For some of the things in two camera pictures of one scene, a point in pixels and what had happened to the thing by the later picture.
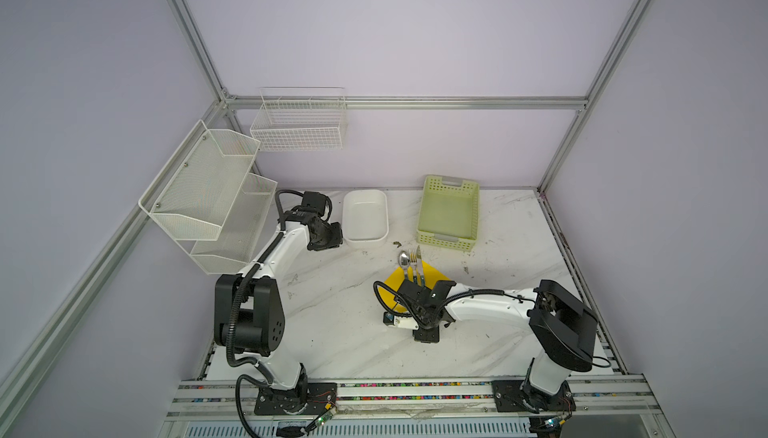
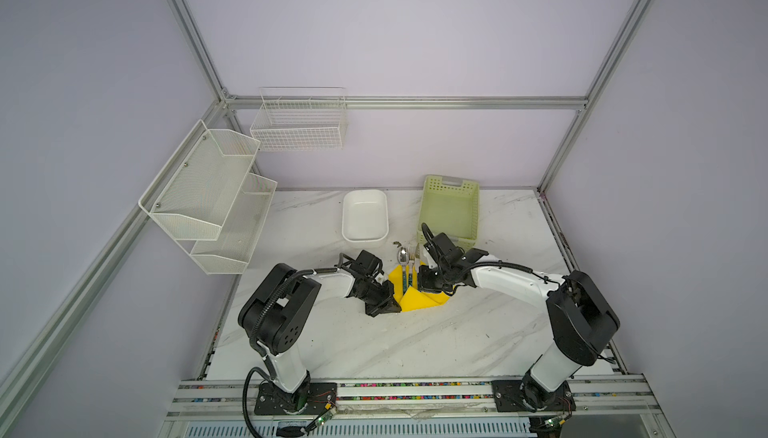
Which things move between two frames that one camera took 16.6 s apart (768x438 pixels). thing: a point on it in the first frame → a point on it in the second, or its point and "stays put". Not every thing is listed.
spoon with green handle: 404,261 stays put
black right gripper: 428,337 → 422,280
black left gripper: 335,241 → 385,306
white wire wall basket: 301,118 stays put
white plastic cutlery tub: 365,217 stays put
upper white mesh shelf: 194,193 stays put
